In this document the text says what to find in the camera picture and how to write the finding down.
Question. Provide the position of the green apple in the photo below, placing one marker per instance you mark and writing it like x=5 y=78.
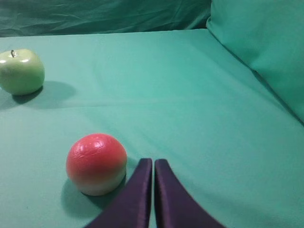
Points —
x=21 y=72

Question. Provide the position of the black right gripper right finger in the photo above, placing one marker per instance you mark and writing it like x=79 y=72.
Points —
x=174 y=206

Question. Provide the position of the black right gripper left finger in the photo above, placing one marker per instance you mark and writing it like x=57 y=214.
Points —
x=132 y=207

